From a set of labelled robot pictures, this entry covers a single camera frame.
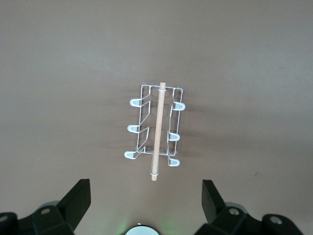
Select white wire cup holder rack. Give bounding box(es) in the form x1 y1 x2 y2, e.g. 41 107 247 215
124 82 187 182

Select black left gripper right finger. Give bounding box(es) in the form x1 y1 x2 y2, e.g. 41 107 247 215
195 179 265 235

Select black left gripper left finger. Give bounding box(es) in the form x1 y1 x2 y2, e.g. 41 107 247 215
31 179 91 235

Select brown table cover mat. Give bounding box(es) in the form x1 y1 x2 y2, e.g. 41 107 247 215
0 0 313 235

